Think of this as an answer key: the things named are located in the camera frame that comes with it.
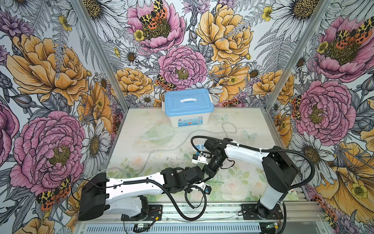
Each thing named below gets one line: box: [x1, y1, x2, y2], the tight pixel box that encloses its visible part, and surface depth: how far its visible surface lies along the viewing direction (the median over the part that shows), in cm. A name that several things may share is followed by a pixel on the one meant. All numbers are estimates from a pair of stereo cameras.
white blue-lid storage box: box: [161, 88, 215, 128], surface depth 105 cm
